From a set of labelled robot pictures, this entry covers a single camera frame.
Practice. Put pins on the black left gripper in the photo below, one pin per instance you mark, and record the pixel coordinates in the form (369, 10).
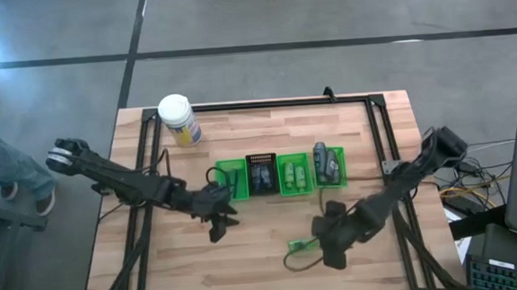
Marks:
(210, 201)

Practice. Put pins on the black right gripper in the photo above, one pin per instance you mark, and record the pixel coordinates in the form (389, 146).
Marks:
(351, 227)

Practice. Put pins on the green travel bottle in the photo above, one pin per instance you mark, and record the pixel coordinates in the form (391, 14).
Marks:
(301, 177)
(289, 173)

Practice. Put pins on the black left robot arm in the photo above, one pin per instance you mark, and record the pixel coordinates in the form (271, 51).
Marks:
(121, 178)

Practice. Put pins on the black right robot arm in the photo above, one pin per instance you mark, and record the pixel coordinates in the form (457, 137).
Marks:
(404, 176)

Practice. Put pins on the green plastic basket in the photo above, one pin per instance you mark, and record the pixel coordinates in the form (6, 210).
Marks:
(243, 182)
(343, 167)
(294, 158)

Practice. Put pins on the black plastic basket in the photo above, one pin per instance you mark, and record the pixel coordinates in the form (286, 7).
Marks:
(261, 159)

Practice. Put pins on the disinfecting wipes canister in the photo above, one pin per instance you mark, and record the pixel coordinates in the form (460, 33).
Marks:
(178, 118)

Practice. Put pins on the white paper sheet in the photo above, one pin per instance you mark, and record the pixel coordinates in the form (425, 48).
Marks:
(460, 240)

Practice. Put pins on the black power adapter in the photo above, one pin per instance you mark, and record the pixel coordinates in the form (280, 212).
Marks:
(462, 203)

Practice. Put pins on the person's shoe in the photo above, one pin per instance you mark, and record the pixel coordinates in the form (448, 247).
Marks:
(45, 204)
(9, 191)

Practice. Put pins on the black keyboard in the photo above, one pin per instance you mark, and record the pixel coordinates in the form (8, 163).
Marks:
(509, 278)

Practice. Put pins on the black stand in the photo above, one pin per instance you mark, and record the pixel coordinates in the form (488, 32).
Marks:
(2, 219)

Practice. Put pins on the person's leg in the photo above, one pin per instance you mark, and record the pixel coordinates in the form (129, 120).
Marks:
(3, 160)

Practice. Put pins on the green camera board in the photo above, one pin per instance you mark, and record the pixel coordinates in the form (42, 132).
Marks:
(301, 245)

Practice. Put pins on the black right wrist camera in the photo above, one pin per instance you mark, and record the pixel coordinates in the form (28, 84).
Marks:
(336, 208)

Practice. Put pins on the metal frame bracket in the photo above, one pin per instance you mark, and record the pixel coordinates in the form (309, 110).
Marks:
(391, 166)

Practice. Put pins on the black aluminium table frame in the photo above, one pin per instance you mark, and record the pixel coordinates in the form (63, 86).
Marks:
(260, 104)

